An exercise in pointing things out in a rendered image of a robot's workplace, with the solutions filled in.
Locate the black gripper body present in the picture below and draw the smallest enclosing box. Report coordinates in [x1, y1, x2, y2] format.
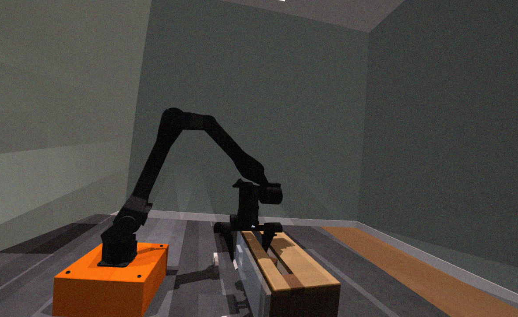
[214, 202, 283, 234]

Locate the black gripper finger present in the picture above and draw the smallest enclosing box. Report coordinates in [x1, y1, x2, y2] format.
[220, 234, 234, 262]
[261, 234, 277, 253]

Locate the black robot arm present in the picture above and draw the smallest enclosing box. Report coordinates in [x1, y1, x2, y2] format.
[97, 108, 283, 268]

